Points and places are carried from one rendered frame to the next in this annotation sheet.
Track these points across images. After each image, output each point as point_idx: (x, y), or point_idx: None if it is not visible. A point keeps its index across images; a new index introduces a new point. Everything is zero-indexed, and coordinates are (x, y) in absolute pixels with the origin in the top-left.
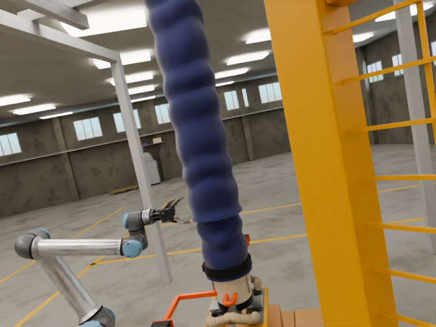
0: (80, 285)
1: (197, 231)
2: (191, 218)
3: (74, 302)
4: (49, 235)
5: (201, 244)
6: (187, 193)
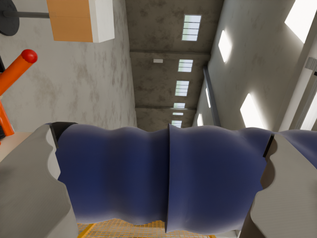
0: None
1: (137, 224)
2: (169, 230)
3: None
4: None
5: (101, 215)
6: (229, 231)
